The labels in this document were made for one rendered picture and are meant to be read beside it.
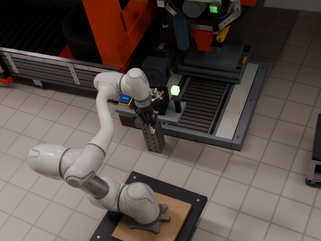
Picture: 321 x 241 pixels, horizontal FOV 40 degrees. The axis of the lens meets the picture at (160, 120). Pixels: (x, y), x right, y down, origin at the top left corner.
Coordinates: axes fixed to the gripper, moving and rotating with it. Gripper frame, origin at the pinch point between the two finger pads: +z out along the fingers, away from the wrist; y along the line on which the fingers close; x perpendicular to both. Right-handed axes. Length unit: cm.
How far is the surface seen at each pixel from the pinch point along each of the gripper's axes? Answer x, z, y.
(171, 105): 36.4, 20.4, -3.0
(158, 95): 32.8, 8.8, -8.5
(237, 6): 94, -14, 30
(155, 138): 29, 48, -18
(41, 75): 74, 39, -130
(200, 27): 97, 5, 3
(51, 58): 74, 20, -112
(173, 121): 23.9, 20.8, 1.8
